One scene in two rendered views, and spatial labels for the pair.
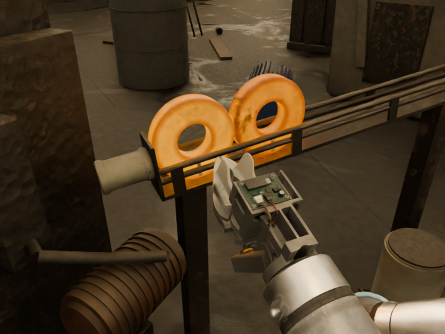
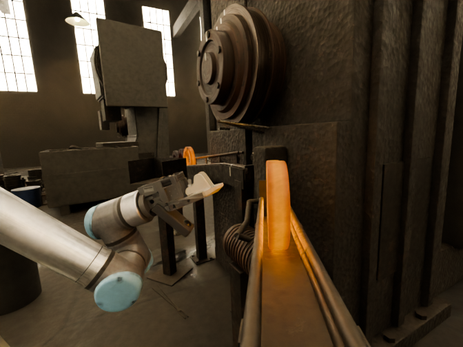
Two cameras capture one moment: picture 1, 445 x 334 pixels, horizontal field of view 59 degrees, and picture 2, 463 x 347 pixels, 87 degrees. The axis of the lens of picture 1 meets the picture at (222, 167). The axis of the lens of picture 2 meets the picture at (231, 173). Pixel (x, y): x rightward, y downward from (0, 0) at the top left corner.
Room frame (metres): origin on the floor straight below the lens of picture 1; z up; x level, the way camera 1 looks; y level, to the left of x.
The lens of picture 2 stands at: (0.87, -0.48, 0.85)
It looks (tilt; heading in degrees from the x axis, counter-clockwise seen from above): 9 degrees down; 123
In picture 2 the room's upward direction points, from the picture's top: 2 degrees counter-clockwise
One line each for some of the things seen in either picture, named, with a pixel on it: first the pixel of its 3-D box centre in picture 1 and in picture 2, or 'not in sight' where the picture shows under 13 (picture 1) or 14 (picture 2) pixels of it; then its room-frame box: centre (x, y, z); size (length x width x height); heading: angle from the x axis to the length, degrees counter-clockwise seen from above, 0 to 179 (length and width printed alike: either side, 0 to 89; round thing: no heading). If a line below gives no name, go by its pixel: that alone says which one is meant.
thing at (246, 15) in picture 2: not in sight; (233, 71); (0.30, 0.45, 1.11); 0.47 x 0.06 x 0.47; 150
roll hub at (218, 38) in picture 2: not in sight; (212, 69); (0.25, 0.37, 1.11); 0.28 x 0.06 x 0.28; 150
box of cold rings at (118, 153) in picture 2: not in sight; (94, 173); (-2.43, 1.22, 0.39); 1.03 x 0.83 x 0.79; 64
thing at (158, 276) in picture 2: not in sight; (162, 218); (-0.26, 0.47, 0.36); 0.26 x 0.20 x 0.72; 5
